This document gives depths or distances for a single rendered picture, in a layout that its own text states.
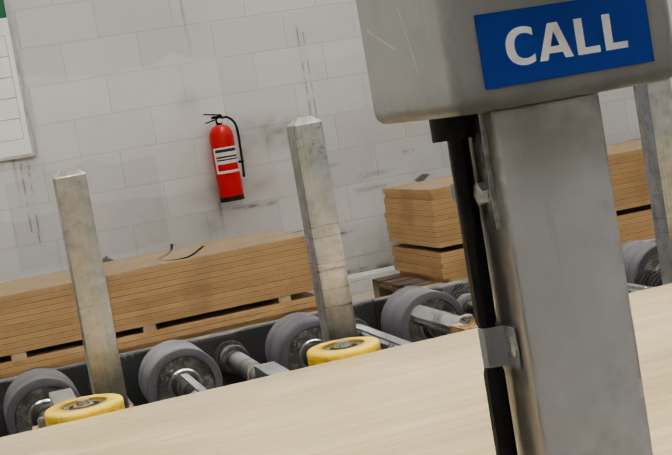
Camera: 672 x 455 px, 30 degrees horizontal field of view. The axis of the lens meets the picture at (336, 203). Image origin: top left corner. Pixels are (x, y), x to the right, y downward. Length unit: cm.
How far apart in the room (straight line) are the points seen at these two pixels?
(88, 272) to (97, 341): 8
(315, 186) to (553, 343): 112
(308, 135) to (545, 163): 112
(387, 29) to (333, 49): 749
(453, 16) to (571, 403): 12
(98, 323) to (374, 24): 108
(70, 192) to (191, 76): 623
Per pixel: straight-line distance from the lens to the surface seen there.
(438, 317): 173
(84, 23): 757
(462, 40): 34
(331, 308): 149
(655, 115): 166
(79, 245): 143
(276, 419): 111
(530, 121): 36
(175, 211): 760
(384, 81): 38
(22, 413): 183
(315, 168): 148
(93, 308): 143
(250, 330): 201
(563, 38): 35
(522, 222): 36
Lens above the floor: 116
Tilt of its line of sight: 4 degrees down
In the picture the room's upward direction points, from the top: 10 degrees counter-clockwise
